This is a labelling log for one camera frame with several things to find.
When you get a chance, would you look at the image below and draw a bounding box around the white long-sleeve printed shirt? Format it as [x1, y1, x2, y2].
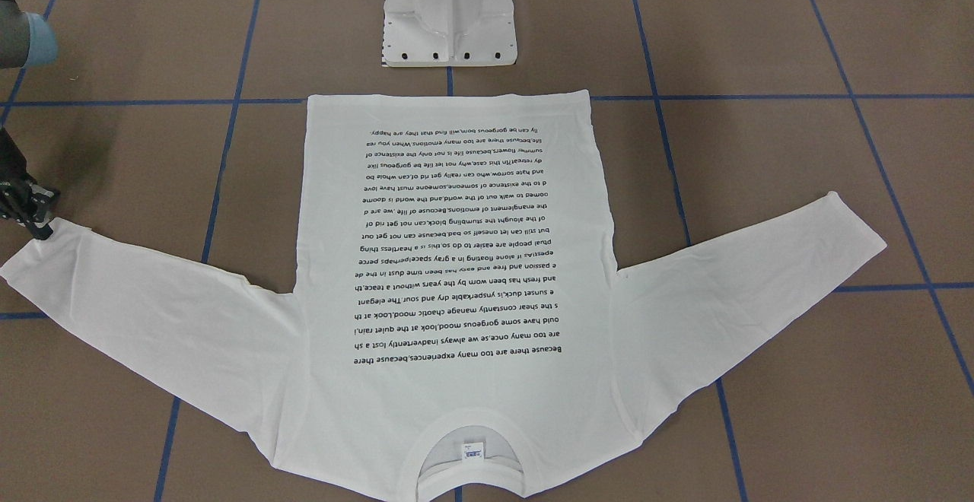
[2, 91, 886, 501]

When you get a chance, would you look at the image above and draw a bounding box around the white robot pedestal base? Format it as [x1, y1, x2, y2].
[382, 0, 517, 68]

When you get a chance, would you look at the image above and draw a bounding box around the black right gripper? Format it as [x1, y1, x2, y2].
[1, 130, 60, 240]

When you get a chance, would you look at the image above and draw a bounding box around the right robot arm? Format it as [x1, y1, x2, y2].
[1, 0, 60, 240]

